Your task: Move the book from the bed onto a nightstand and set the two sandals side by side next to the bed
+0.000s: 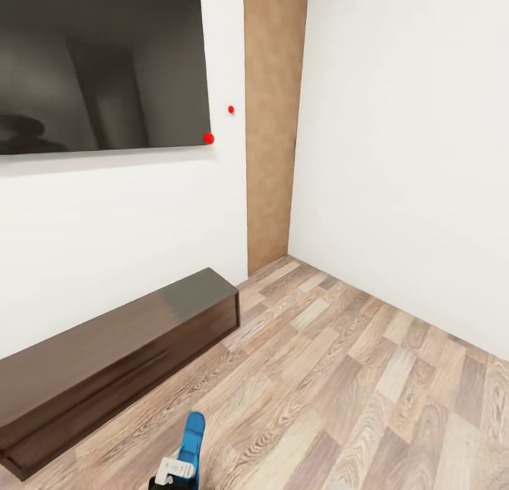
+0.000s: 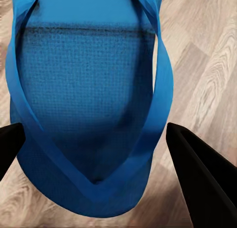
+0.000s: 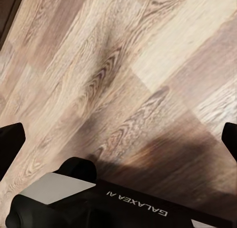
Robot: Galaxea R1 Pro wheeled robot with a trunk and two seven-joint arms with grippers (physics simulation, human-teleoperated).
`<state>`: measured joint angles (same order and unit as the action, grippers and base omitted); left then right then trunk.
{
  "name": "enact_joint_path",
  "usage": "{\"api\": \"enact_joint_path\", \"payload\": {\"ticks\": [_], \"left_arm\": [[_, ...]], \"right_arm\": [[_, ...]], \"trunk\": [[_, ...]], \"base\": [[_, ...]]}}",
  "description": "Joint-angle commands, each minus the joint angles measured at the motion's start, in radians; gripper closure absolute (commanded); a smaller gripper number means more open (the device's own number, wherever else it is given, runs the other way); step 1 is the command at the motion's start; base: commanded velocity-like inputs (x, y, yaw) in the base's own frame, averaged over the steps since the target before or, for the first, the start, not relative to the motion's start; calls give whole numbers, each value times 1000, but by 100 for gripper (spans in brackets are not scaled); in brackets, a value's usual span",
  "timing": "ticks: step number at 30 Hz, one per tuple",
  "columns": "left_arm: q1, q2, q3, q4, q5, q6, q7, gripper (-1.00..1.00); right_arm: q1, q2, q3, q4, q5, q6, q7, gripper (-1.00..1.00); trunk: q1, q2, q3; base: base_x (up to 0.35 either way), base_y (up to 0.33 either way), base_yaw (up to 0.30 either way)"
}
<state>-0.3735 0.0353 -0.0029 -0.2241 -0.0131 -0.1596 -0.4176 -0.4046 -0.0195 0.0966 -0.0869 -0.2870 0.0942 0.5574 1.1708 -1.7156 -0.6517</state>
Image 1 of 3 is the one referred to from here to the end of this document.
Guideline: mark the bench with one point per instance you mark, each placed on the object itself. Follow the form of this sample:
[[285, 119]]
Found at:
[[57, 392]]

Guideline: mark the electric switch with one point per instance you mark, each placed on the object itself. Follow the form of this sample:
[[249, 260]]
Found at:
[[229, 108]]

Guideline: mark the sliding door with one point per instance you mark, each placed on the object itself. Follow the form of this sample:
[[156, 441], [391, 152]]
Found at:
[[274, 39]]

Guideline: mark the wall mounted tv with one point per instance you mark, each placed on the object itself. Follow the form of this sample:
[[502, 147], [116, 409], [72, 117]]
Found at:
[[92, 75]]

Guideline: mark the sandal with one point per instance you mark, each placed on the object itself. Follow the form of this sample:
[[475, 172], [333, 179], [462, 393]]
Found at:
[[191, 445]]

